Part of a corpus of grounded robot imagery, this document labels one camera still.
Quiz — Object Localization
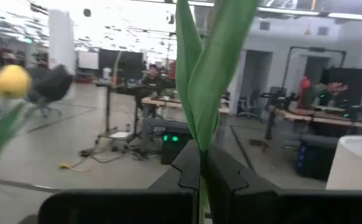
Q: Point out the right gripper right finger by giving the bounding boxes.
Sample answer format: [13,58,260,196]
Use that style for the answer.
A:
[204,144,362,224]

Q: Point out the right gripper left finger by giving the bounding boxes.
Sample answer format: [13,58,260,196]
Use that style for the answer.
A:
[37,139,201,224]

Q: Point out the black artificial tulip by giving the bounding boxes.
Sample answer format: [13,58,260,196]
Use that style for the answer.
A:
[28,64,75,103]
[174,0,259,224]

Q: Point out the yellow artificial tulip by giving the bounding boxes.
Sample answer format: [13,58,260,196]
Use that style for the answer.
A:
[0,64,34,187]

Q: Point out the black computer green lights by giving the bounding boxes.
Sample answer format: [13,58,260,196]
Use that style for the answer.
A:
[160,124,194,164]

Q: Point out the wooden office desk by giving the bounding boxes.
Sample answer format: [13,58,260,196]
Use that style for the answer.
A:
[274,107,362,129]
[142,96,231,114]

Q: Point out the black computer blue lights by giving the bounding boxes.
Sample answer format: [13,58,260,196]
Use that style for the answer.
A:
[295,133,340,181]

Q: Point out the red balloon figure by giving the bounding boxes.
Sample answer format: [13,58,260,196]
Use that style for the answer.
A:
[299,76,312,108]

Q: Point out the white shade table lamp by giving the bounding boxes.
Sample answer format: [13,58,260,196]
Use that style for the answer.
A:
[325,135,362,190]

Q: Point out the pink flower bouquet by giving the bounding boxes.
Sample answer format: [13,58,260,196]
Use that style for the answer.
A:
[325,81,350,97]

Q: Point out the yellow plug extension cable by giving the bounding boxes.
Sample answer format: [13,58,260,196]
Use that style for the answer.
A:
[58,157,91,174]

